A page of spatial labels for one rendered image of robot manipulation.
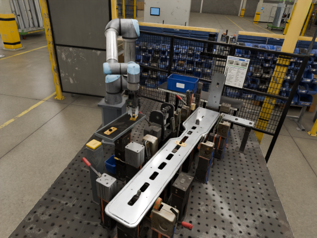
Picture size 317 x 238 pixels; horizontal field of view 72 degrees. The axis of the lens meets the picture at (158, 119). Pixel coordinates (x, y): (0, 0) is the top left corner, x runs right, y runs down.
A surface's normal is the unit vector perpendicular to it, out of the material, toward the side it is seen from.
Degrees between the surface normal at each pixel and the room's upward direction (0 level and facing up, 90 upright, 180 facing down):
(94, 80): 93
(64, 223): 0
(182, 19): 90
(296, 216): 0
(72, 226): 0
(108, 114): 90
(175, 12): 90
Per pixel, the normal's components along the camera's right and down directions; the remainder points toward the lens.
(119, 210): 0.07, -0.87
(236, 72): -0.49, 0.40
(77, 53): -0.18, 0.45
